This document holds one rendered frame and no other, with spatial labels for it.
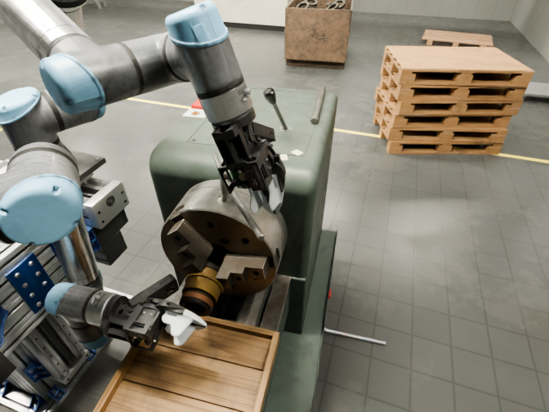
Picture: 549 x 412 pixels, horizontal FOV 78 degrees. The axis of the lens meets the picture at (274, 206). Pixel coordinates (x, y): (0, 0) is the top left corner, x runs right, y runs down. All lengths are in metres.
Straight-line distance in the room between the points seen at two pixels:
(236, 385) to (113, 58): 0.73
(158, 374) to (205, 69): 0.73
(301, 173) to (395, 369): 1.36
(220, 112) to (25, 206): 0.34
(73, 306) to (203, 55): 0.61
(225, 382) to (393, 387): 1.18
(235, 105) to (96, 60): 0.19
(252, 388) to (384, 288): 1.49
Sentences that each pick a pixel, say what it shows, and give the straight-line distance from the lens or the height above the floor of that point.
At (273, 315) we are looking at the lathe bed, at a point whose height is 0.87.
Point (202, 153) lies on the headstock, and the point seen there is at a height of 1.25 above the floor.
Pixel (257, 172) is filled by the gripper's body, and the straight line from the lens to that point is 0.54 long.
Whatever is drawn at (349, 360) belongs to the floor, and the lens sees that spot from 1.97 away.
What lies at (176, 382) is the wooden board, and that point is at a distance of 0.95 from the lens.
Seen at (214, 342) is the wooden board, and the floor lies 0.89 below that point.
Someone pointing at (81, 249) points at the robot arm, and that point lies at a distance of 0.93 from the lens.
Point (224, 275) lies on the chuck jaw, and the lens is 0.81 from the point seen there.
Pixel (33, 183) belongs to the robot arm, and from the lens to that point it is 0.65.
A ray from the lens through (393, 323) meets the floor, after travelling 2.14.
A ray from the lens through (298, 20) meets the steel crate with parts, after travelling 5.64.
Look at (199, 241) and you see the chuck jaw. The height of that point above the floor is 1.15.
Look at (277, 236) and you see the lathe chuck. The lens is 0.84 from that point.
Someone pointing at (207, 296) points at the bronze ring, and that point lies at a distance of 0.79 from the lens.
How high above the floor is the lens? 1.73
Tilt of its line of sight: 40 degrees down
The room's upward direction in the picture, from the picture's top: straight up
